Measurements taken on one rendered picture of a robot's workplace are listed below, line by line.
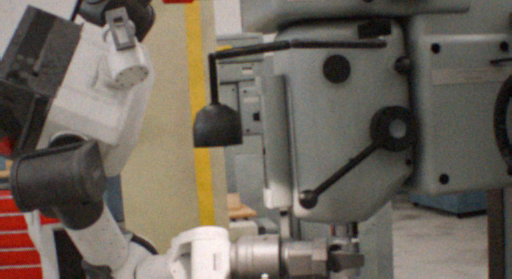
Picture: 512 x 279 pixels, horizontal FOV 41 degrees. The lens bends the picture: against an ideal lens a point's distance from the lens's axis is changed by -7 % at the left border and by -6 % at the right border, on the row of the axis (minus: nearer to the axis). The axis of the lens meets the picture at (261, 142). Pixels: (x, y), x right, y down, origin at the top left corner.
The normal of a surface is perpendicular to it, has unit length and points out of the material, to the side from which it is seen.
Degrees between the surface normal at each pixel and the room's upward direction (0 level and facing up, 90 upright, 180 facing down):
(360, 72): 90
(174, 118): 90
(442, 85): 90
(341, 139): 90
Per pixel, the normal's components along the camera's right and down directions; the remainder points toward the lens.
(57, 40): 0.43, -0.51
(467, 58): 0.22, 0.04
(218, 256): -0.11, -0.32
